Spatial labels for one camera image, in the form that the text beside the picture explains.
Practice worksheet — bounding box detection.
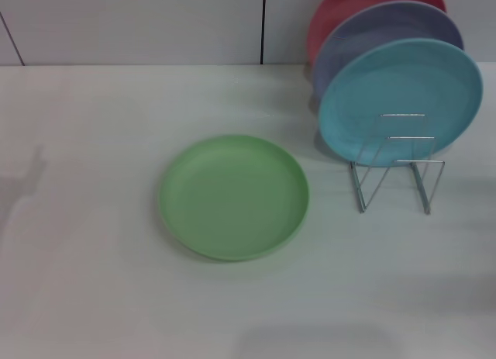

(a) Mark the green plastic plate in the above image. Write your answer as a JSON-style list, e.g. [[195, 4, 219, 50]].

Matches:
[[157, 133, 311, 264]]

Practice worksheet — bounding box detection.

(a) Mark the light blue plastic plate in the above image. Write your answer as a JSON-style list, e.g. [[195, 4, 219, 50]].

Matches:
[[317, 37, 484, 167]]

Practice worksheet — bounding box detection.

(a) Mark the red plastic plate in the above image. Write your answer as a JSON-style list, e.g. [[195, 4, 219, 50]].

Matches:
[[306, 0, 447, 67]]

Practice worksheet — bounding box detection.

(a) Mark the purple plastic plate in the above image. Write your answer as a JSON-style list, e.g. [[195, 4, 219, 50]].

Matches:
[[312, 0, 465, 104]]

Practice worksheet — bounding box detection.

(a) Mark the metal wire plate rack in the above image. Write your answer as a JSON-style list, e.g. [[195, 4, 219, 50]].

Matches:
[[348, 112, 446, 216]]

